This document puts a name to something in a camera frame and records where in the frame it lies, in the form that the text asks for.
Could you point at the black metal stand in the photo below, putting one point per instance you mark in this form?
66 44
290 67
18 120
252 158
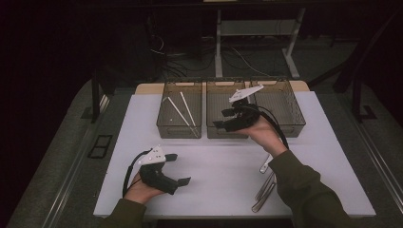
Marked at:
357 101
95 95

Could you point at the aluminium rail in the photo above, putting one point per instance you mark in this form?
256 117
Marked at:
68 190
380 164

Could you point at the black slanted stand leg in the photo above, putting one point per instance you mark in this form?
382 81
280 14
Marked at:
364 57

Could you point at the white chopstick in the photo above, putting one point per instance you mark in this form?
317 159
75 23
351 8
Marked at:
179 111
187 108

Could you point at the person's right hand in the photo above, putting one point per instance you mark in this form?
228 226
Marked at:
266 134

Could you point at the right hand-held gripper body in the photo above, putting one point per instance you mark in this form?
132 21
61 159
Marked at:
244 117

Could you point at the light wooden board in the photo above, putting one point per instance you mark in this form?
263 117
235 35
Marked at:
145 89

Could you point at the white ceramic spoon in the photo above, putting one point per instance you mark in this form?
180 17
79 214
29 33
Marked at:
263 167

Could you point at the grey see-through plastic bin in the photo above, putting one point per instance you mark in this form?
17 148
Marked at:
218 101
285 107
177 126

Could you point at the white metal desk frame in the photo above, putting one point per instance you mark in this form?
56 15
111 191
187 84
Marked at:
218 57

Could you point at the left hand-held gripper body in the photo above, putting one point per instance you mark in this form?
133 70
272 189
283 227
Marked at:
155 178

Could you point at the person's left hand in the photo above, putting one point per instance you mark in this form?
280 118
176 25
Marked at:
139 191

